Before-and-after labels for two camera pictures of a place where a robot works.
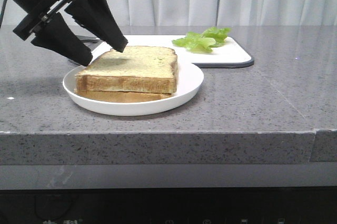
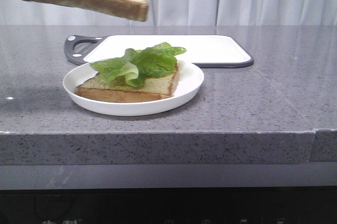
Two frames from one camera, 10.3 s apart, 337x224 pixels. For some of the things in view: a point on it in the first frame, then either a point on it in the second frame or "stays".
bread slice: (115, 96) stays
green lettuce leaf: (195, 42) to (123, 69)
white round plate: (189, 83) stays
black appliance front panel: (233, 205) stays
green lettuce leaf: (218, 34) to (158, 61)
